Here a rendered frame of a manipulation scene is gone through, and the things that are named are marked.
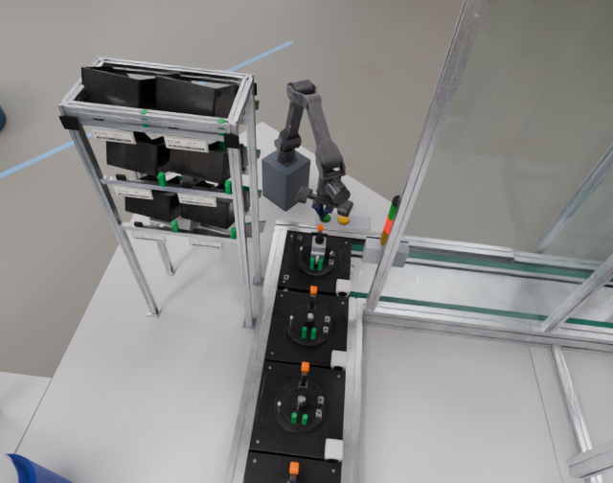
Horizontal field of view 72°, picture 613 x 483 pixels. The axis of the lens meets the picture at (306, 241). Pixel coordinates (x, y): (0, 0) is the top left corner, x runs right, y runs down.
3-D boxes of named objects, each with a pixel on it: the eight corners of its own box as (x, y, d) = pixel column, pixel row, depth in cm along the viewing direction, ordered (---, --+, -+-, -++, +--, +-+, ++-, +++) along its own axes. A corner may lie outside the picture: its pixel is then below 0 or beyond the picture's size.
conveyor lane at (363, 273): (285, 250, 164) (286, 233, 156) (503, 276, 162) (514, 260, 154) (274, 314, 146) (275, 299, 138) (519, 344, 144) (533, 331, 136)
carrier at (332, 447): (263, 363, 125) (263, 344, 115) (345, 373, 125) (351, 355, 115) (248, 451, 110) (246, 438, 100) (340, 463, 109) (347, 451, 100)
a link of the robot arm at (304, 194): (351, 198, 133) (356, 187, 136) (296, 181, 137) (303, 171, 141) (347, 218, 139) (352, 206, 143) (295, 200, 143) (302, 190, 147)
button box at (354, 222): (315, 220, 169) (316, 210, 164) (368, 227, 168) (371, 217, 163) (313, 234, 164) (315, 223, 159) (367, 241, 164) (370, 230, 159)
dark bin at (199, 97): (212, 99, 112) (214, 69, 109) (258, 109, 110) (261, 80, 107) (154, 112, 87) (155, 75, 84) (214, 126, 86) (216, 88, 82)
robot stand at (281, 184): (284, 179, 189) (285, 143, 173) (307, 195, 183) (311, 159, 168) (261, 195, 182) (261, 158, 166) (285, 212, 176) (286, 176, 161)
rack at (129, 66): (166, 265, 156) (95, 54, 94) (264, 277, 155) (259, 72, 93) (147, 315, 142) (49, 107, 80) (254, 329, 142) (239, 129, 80)
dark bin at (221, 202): (222, 187, 137) (224, 165, 134) (261, 196, 135) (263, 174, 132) (180, 218, 112) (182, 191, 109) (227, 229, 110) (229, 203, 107)
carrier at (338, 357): (276, 292, 141) (276, 271, 131) (348, 301, 140) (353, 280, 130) (264, 361, 125) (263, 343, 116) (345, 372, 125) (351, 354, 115)
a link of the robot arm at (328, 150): (285, 88, 134) (294, 74, 124) (308, 83, 137) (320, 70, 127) (311, 176, 136) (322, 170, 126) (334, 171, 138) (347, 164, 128)
